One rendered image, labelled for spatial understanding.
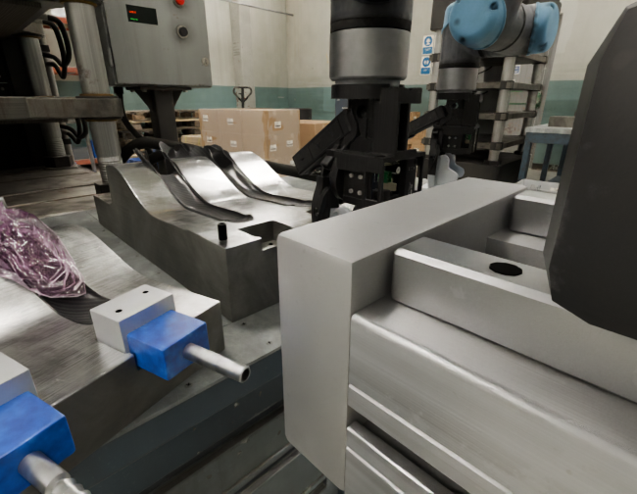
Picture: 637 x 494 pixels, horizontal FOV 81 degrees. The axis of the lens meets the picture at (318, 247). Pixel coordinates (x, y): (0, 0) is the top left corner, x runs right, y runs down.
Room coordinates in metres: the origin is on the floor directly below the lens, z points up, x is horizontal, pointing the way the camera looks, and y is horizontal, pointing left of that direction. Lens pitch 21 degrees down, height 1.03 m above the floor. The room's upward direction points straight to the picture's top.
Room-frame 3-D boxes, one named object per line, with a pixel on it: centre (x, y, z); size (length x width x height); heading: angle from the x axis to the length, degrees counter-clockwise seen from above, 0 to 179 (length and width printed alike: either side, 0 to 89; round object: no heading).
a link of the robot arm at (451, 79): (0.81, -0.28, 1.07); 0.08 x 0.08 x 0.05
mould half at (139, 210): (0.63, 0.18, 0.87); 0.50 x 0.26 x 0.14; 44
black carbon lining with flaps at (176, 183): (0.61, 0.17, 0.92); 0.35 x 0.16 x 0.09; 44
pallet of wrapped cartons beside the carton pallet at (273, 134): (4.91, 0.87, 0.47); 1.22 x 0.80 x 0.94; 52
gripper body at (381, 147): (0.39, -0.05, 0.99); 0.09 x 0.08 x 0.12; 43
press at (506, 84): (4.75, -2.02, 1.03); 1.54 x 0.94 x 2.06; 138
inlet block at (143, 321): (0.24, 0.11, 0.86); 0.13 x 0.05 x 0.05; 61
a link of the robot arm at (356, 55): (0.40, -0.05, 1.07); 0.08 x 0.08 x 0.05
